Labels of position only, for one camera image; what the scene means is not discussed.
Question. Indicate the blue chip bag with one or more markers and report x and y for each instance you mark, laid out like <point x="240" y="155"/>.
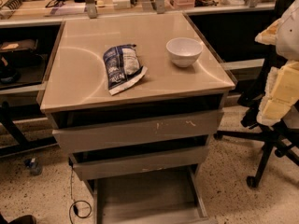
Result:
<point x="123" y="68"/>

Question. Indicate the top grey drawer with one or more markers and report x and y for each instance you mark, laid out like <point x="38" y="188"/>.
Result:
<point x="137" y="131"/>

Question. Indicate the drawer cabinet with beige top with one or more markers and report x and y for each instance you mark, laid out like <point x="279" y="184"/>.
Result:
<point x="133" y="101"/>

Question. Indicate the middle grey drawer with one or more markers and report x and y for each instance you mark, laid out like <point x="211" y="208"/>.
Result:
<point x="141" y="163"/>

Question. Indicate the bottom grey open drawer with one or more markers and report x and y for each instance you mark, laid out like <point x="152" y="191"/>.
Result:
<point x="158" y="197"/>

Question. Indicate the white bowl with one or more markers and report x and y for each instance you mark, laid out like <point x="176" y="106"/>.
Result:
<point x="183" y="51"/>

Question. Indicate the black office chair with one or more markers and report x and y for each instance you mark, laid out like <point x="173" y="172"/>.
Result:
<point x="280" y="138"/>

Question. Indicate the dark shoe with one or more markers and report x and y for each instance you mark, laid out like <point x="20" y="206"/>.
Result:
<point x="27" y="219"/>

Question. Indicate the coiled soldering stand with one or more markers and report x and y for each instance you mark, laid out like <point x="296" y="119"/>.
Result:
<point x="8" y="8"/>

